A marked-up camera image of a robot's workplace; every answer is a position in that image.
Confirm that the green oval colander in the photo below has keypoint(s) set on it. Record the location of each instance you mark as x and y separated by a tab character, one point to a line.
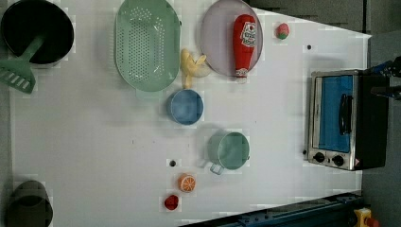
147	45

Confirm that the yellow peeled toy banana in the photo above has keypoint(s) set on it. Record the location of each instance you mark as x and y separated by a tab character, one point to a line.
193	69

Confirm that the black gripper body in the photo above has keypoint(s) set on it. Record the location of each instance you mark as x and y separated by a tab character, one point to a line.
389	68

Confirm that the red plush ketchup bottle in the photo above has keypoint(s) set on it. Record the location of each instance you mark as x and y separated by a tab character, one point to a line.
244	40

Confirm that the black round pot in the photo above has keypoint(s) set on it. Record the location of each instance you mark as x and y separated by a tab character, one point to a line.
24	20

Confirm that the toy orange slice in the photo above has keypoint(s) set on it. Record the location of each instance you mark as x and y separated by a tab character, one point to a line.
186	183

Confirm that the red toy tomato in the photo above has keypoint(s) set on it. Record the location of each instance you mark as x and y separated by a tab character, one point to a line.
171	202

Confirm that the grey cup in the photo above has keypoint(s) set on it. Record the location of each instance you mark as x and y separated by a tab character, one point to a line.
29	206

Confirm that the yellow red clamp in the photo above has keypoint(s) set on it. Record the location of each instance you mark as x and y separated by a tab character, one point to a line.
365	219

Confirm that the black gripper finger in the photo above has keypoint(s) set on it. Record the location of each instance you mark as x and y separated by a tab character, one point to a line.
389	92

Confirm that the blue metal frame rail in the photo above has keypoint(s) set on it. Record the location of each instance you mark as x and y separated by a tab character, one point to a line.
333	211

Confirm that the green slotted spatula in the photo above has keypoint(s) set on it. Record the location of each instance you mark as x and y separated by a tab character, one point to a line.
16	73

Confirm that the toy strawberry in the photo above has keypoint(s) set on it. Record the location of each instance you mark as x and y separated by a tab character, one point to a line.
282	31

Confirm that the silver black toaster oven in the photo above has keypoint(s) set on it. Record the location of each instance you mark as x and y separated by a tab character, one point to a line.
348	124

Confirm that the lilac round plate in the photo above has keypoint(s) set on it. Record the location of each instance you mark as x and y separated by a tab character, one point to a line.
216	35

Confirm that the blue round bowl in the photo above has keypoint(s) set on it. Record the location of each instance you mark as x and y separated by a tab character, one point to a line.
185	107

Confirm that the green mug with handle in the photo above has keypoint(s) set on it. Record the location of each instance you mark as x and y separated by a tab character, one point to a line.
228	150

